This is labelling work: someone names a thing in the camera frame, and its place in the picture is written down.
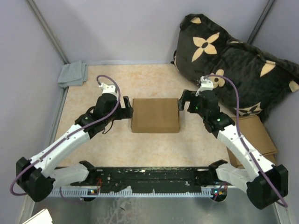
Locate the brown cardboard box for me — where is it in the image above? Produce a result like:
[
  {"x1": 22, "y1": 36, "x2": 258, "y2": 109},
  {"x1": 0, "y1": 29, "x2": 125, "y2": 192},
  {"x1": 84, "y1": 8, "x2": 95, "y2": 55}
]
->
[{"x1": 131, "y1": 98, "x2": 180, "y2": 133}]

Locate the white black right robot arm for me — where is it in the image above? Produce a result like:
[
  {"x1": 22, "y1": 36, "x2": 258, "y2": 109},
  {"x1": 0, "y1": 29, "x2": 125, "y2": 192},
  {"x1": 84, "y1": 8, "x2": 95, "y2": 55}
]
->
[{"x1": 178, "y1": 90, "x2": 288, "y2": 210}]

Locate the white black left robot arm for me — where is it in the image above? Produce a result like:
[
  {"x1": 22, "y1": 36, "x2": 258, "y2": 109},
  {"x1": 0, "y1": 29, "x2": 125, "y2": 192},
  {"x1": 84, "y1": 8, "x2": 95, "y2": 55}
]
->
[{"x1": 16, "y1": 93, "x2": 133, "y2": 202}]

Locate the grey folded cloth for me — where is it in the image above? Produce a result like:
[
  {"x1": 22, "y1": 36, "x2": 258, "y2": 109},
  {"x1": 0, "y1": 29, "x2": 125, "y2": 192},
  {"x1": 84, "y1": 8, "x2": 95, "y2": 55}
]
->
[{"x1": 57, "y1": 60, "x2": 88, "y2": 88}]

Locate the stack of flat cardboard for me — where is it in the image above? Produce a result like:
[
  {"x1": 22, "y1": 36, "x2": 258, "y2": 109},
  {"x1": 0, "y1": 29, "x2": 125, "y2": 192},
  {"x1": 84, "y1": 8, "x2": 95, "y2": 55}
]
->
[{"x1": 239, "y1": 116, "x2": 278, "y2": 165}]

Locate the black flower pattern cushion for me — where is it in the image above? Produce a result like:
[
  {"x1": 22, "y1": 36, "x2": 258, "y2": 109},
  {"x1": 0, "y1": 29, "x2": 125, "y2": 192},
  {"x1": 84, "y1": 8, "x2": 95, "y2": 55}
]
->
[{"x1": 173, "y1": 14, "x2": 299, "y2": 121}]

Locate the white board corner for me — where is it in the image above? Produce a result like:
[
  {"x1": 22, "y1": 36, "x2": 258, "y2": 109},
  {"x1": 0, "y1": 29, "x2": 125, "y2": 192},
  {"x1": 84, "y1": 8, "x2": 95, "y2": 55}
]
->
[{"x1": 23, "y1": 209, "x2": 53, "y2": 224}]

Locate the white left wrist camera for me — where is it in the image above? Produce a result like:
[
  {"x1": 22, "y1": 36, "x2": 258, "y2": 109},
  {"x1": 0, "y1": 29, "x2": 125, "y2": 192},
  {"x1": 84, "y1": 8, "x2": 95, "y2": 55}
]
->
[{"x1": 99, "y1": 83, "x2": 117, "y2": 97}]

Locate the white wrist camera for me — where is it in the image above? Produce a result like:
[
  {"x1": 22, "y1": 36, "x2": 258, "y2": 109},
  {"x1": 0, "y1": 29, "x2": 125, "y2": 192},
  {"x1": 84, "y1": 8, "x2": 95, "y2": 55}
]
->
[
  {"x1": 99, "y1": 83, "x2": 117, "y2": 97},
  {"x1": 195, "y1": 77, "x2": 214, "y2": 97}
]

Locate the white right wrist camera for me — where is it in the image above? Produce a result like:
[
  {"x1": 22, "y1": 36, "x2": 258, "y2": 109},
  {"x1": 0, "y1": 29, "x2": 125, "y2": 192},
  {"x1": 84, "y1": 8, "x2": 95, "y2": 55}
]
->
[{"x1": 195, "y1": 77, "x2": 214, "y2": 97}]

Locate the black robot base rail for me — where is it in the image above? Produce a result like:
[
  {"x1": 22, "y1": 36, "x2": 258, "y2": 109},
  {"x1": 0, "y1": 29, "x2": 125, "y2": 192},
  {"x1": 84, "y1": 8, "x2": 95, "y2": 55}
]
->
[{"x1": 71, "y1": 160, "x2": 229, "y2": 202}]

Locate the white slotted cable duct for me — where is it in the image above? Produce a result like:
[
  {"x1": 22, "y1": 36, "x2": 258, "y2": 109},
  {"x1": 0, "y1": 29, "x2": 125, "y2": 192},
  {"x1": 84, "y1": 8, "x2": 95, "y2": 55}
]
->
[{"x1": 50, "y1": 188, "x2": 214, "y2": 199}]

